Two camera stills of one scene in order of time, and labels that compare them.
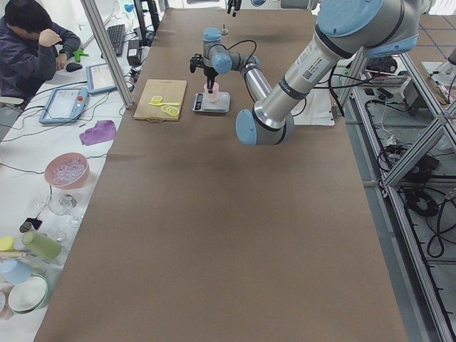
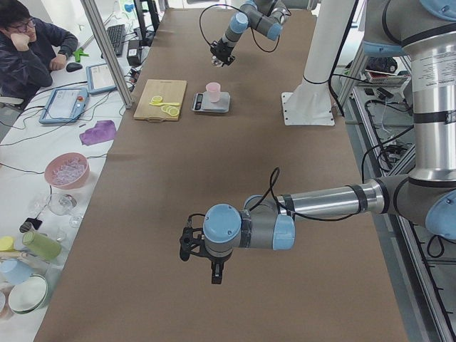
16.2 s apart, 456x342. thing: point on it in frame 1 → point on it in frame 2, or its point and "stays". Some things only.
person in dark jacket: (33, 48) stays
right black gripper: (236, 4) → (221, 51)
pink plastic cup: (213, 96) stays
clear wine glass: (61, 204) stays
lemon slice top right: (173, 112) stays
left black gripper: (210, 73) → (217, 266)
